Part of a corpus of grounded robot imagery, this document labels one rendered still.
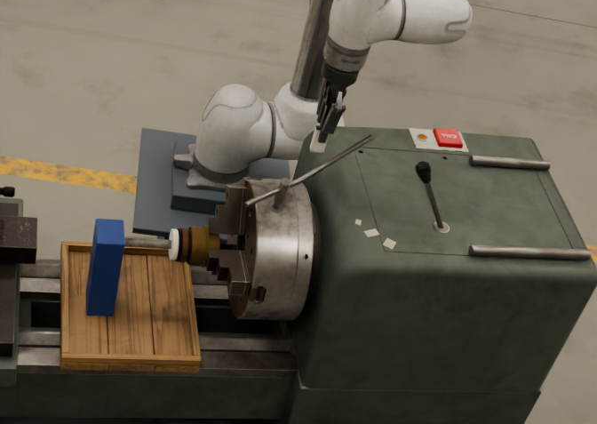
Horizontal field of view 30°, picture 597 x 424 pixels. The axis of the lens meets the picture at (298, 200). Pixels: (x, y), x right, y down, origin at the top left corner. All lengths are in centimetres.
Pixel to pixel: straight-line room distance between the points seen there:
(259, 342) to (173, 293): 23
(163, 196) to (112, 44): 199
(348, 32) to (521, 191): 66
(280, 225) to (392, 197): 27
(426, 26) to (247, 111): 83
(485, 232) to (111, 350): 86
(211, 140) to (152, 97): 177
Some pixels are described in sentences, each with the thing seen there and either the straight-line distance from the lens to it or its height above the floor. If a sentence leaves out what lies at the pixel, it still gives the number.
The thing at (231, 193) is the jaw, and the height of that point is 119.
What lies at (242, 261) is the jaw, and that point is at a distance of 242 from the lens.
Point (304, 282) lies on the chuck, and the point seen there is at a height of 113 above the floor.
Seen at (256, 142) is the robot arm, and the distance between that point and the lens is 297.
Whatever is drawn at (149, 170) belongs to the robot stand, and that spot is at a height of 75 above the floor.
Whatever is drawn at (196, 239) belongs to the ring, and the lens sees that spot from 243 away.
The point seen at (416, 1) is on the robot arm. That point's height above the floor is 172.
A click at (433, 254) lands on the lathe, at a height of 126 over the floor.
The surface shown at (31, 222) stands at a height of 102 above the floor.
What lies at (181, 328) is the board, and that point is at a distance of 256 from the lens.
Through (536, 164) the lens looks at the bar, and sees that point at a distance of 270.
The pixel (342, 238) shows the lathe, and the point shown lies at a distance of 234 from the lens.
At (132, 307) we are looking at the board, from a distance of 258.
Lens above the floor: 275
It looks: 39 degrees down
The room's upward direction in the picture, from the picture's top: 16 degrees clockwise
